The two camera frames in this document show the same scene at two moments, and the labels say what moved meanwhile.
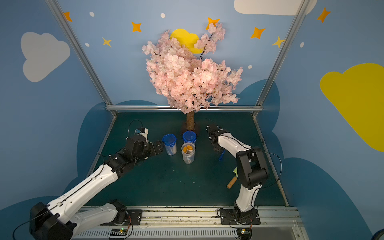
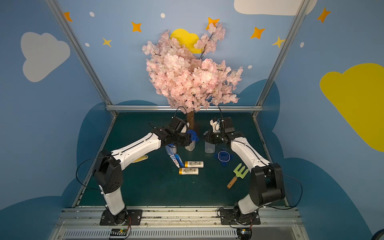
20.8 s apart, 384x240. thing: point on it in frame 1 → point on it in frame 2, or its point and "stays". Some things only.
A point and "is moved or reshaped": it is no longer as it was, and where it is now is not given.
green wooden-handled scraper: x=233 y=179 stays
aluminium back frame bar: x=166 y=107 stays
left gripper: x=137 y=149 → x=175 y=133
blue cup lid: x=221 y=155 is moved or reshaped
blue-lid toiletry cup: x=188 y=150 → x=209 y=148
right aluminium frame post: x=300 y=10 stays
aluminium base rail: x=199 y=223 stays
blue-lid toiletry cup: x=169 y=141 stays
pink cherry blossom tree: x=190 y=82 stays
